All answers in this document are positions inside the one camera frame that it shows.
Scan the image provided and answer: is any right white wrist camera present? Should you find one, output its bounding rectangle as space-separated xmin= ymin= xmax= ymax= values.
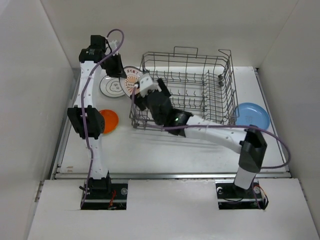
xmin=137 ymin=73 xmax=158 ymax=98

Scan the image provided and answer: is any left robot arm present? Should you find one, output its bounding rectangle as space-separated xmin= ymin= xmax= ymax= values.
xmin=67 ymin=35 xmax=127 ymax=199

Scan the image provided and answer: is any grey wire dish rack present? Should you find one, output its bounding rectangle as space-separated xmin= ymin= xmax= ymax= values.
xmin=139 ymin=46 xmax=239 ymax=125

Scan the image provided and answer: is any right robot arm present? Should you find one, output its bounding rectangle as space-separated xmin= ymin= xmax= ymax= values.
xmin=131 ymin=74 xmax=268 ymax=197

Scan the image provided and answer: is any white plate orange sunburst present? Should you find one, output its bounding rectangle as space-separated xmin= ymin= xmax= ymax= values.
xmin=119 ymin=66 xmax=143 ymax=97

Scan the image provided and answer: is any white plate dark green rim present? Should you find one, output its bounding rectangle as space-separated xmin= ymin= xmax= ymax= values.
xmin=100 ymin=89 xmax=125 ymax=98

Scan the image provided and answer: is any aluminium rail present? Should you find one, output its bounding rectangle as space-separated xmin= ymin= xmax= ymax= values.
xmin=49 ymin=172 xmax=293 ymax=180

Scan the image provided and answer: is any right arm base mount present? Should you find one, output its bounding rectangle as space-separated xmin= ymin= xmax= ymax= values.
xmin=215 ymin=182 xmax=270 ymax=210

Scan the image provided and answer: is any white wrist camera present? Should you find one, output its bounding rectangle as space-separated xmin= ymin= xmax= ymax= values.
xmin=137 ymin=73 xmax=158 ymax=98
xmin=105 ymin=38 xmax=123 ymax=56

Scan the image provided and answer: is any blue plate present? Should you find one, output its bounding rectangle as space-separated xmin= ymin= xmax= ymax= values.
xmin=234 ymin=102 xmax=270 ymax=130

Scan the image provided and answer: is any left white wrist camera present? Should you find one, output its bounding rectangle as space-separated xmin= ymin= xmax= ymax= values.
xmin=105 ymin=38 xmax=123 ymax=56

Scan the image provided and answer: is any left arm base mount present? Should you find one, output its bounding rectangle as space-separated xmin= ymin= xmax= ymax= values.
xmin=79 ymin=178 xmax=129 ymax=211

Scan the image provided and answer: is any white plate cloud motif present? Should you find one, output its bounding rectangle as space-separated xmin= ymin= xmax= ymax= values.
xmin=99 ymin=76 xmax=124 ymax=92

